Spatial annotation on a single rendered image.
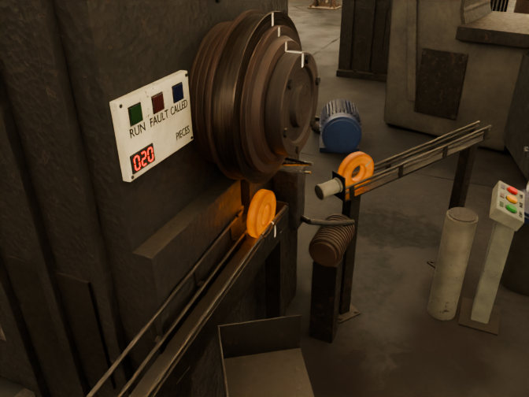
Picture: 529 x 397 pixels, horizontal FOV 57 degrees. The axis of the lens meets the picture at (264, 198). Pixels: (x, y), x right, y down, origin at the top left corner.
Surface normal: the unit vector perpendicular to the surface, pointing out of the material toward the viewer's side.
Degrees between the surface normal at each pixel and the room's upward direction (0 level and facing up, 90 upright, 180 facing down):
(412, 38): 90
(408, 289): 0
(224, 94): 71
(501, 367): 0
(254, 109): 79
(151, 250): 0
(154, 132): 90
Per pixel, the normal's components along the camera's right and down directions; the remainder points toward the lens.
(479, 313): -0.42, 0.46
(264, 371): 0.00, -0.82
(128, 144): 0.91, 0.20
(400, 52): -0.63, 0.40
